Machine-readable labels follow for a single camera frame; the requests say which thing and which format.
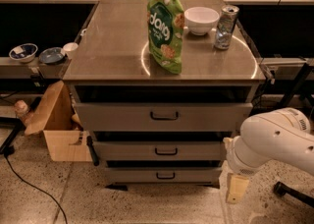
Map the grey drawer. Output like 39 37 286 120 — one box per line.
74 85 254 133
93 132 232 161
105 161 222 186

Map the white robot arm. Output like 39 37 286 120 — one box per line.
224 108 314 203

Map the grey bottom drawer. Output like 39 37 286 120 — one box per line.
105 161 222 186

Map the grey top drawer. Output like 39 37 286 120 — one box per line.
74 85 254 133

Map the black chair leg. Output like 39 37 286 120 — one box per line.
273 182 314 207

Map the silver drink can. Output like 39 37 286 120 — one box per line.
214 5 239 50

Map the wooden box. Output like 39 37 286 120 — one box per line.
25 81 92 162

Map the green snack bag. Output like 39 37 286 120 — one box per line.
147 0 184 75

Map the small white cup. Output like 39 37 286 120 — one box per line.
63 42 79 59

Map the blue grey plate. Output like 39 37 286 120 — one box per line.
39 47 65 64

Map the grey side shelf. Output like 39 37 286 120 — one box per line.
0 57 70 79

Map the black cable bundle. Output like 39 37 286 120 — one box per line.
251 60 279 111

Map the black floor cable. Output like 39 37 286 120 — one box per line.
3 145 69 224

